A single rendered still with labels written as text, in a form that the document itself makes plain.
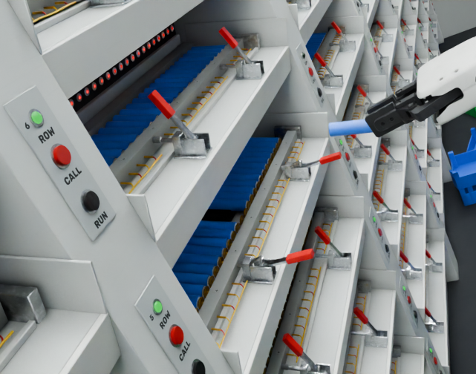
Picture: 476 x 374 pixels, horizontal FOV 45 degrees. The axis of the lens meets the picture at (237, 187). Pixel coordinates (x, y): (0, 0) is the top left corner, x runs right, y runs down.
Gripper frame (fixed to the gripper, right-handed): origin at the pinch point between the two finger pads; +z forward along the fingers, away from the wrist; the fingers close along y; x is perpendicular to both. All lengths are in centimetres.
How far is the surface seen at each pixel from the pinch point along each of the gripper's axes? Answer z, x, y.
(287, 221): 21.1, -7.6, 0.9
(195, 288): 26.7, -2.0, -17.7
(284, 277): 20.1, -9.6, -10.6
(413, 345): 31, -61, 30
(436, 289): 36, -82, 74
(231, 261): 23.7, -3.2, -12.5
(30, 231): 16.2, 19.0, -39.4
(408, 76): 27, -47, 163
